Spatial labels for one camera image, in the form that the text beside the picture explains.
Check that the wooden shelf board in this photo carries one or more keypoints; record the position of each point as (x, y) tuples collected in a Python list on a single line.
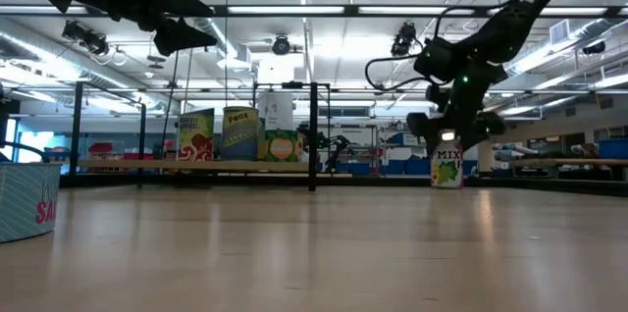
[(122, 165)]

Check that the red storage bin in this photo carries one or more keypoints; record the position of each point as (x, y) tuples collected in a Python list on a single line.
[(100, 147)]

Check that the round black ceiling camera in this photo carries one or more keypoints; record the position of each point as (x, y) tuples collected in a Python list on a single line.
[(281, 45)]

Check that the white mixed fruit can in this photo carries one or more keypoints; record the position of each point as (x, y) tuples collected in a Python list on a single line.
[(446, 170)]

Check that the peas can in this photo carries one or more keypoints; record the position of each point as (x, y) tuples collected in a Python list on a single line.
[(240, 135)]

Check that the green red spaghetti can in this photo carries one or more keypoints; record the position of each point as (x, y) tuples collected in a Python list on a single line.
[(196, 135)]

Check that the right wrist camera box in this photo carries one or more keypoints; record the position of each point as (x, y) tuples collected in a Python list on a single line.
[(436, 59)]

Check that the black background robot arm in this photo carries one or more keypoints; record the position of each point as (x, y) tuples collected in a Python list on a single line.
[(338, 145)]

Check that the teal salmon can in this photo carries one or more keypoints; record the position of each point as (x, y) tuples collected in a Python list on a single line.
[(24, 204)]

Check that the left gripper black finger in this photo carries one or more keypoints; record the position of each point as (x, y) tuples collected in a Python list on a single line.
[(179, 37), (181, 5)]

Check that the black overhead crossbar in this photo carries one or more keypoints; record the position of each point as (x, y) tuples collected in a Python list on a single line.
[(353, 10)]

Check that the grey rolls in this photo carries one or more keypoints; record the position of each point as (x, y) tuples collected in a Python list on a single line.
[(510, 155)]

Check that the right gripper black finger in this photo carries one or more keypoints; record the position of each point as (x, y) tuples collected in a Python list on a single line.
[(488, 124), (424, 125)]

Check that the wooden bench top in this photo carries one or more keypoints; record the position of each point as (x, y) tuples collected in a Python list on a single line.
[(589, 162)]

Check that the green packet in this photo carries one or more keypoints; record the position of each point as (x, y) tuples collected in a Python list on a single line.
[(282, 149)]

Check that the blue storage bin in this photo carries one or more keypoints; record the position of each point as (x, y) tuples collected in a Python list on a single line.
[(613, 149)]

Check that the blue plastic crate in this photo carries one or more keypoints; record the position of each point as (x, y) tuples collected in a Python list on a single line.
[(417, 167)]

